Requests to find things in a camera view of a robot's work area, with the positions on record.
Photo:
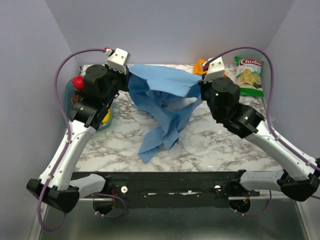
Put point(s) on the light blue button shirt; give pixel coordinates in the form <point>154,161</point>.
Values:
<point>170,96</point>

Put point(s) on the green cassava chips bag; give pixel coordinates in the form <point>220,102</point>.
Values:
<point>248,76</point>

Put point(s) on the orange mango gummy bag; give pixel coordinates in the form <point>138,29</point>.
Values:
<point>198,69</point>

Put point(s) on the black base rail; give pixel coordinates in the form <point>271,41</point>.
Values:
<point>140,190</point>

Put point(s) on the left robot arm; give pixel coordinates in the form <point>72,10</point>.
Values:
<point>55,186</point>

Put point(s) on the teal plastic fruit basin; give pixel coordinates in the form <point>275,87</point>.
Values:
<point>69,91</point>

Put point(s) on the red toy apple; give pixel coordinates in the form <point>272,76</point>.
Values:
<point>78,83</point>

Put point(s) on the yellow toy lemon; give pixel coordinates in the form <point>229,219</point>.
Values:
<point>107,117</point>

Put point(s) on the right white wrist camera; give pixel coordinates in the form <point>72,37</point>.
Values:
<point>214,68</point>

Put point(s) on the dark toy grape bunch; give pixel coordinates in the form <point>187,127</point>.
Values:
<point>76,97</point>

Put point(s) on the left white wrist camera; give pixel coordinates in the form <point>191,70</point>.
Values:
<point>117,60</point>

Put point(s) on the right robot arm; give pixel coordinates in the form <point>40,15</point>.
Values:
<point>299,177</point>

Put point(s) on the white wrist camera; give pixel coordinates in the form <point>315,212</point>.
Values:
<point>117,60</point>
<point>214,68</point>

